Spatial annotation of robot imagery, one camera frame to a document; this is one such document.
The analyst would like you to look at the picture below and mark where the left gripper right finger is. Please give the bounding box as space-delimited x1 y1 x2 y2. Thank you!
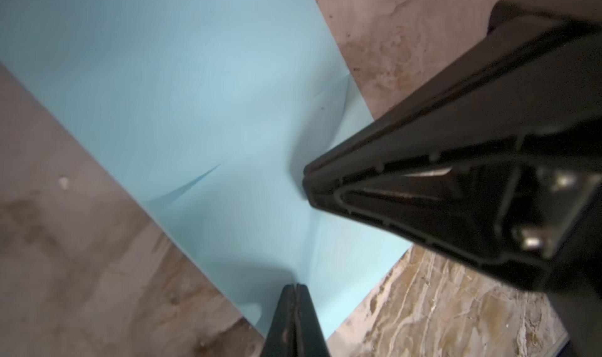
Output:
295 284 330 357

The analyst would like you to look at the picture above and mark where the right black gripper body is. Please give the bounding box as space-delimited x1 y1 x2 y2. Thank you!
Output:
486 0 602 357

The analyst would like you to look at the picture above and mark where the light blue paper sheet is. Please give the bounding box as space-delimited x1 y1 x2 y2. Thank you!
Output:
1 0 409 337

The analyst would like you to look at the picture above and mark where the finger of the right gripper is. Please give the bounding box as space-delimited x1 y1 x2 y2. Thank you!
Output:
303 18 601 291

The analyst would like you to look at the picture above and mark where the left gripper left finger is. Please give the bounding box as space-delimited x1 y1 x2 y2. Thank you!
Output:
260 284 297 357

